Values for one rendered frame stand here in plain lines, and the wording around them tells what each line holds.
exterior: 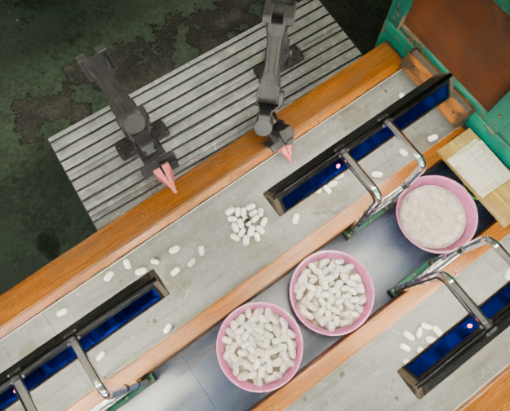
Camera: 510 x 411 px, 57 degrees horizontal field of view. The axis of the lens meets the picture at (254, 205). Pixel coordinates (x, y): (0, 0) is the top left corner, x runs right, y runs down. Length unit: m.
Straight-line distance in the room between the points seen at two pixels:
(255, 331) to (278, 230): 0.34
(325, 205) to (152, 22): 1.71
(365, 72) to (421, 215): 0.55
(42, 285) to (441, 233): 1.31
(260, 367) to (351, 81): 1.03
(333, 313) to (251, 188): 0.49
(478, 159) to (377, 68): 0.48
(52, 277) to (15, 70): 1.61
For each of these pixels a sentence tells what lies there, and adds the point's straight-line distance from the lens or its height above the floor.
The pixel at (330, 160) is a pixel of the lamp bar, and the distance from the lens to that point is 1.25.
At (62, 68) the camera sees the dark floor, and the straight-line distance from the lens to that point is 2.90.
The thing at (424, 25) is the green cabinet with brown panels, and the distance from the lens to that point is 1.74.
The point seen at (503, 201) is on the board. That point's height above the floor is 0.78.
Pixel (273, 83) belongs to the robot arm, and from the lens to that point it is 1.49.
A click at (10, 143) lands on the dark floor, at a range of 2.80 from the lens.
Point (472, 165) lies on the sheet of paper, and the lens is 1.73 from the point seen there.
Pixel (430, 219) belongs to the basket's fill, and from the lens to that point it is 1.67.
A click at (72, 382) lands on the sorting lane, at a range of 1.63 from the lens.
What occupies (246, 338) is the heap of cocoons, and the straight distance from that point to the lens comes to 1.51.
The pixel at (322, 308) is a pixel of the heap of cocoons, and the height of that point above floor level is 0.74.
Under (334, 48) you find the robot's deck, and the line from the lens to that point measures 1.95.
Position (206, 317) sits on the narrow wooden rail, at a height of 0.77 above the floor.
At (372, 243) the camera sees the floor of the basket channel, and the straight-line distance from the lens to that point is 1.66.
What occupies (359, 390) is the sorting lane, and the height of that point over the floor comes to 0.74.
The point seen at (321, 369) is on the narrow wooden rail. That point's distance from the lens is 1.51.
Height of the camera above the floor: 2.26
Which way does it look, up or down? 74 degrees down
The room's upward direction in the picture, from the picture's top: 3 degrees counter-clockwise
